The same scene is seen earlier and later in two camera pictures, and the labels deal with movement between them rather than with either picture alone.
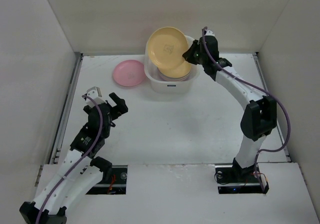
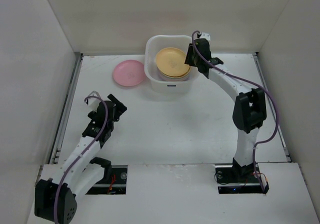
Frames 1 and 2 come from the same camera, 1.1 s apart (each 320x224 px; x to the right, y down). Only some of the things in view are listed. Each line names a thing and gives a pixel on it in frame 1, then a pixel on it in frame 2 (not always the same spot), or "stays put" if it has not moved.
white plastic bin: [161, 86] stays put
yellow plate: [166, 46] -> [170, 62]
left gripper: [121, 107] stays put
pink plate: [129, 73] stays put
